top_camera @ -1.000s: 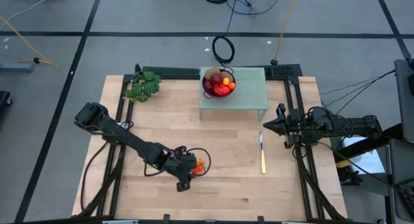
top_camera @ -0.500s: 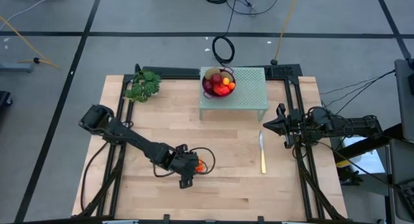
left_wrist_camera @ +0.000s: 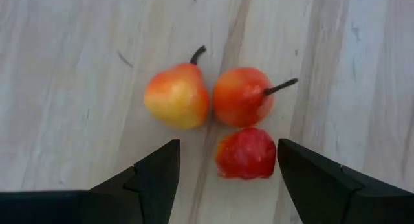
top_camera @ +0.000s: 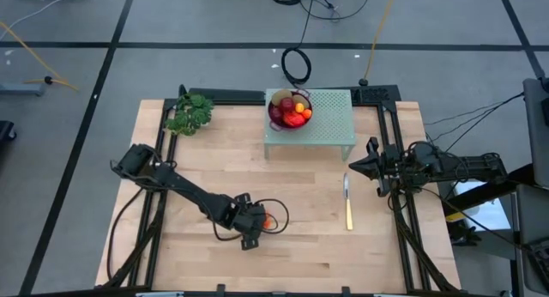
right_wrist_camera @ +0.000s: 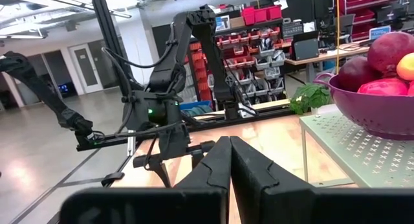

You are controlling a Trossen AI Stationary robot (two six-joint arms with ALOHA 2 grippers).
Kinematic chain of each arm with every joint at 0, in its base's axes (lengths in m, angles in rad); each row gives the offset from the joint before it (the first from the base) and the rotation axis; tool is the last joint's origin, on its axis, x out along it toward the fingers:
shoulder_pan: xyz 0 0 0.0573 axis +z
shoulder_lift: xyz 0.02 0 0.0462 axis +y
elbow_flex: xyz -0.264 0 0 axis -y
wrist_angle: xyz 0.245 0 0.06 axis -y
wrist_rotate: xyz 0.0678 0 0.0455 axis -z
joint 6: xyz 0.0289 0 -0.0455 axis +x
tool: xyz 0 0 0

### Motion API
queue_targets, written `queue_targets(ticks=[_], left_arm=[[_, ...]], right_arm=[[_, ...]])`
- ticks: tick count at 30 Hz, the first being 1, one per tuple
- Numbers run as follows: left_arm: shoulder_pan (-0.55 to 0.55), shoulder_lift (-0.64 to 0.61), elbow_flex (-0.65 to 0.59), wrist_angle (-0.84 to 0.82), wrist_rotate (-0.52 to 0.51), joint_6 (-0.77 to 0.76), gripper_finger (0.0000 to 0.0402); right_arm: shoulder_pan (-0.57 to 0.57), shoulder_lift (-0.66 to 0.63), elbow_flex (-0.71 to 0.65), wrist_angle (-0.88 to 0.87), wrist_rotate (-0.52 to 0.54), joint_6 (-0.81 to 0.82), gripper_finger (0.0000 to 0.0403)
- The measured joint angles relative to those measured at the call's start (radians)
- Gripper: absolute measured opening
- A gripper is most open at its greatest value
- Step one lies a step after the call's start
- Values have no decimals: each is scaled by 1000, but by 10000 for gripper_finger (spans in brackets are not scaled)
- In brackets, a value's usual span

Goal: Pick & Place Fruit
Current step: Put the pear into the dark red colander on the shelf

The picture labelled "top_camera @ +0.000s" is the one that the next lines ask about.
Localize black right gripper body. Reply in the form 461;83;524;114
380;144;413;186

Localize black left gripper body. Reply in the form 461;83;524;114
222;201;268;240

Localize knife with cream handle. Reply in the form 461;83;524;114
342;172;354;232

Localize purple plastic colander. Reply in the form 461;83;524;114
268;88;314;133

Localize red-orange toy peach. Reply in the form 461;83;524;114
281;111;306;129

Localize pale green perforated metal shelf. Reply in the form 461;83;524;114
263;88;357;161

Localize green plant in white pot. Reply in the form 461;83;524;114
164;93;214;137

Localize white sheet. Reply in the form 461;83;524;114
452;179;514;233

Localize grey cart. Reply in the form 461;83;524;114
514;183;549;296
522;77;549;189

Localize black floor object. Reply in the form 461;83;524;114
0;119;18;142

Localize grey floor base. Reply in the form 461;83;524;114
0;82;46;97

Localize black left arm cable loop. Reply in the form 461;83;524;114
213;197;291;242

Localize black metal table frame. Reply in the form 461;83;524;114
94;84;537;297

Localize black floor cables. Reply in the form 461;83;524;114
424;90;527;143

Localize black cable with coil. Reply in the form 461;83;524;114
281;0;319;87

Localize yellow hanging cable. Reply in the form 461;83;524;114
359;0;399;87

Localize black cable along frame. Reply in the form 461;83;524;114
105;187;146;282

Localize yellow floor cable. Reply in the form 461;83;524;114
0;21;81;92

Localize white floor cable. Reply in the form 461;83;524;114
0;0;69;30

